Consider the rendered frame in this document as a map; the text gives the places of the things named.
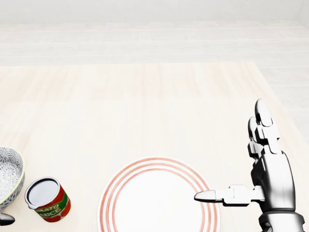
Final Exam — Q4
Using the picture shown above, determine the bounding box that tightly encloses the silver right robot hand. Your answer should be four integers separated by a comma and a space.
194, 98, 296, 214

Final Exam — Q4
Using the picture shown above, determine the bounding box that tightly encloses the white plate with red rings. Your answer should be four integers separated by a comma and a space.
97, 157, 221, 232

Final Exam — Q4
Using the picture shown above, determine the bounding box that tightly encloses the black and white patterned bowl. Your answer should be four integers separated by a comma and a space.
0, 146, 26, 211

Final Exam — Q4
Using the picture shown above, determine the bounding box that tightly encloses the tomato sauce tin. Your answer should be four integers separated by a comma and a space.
24, 176, 71, 223

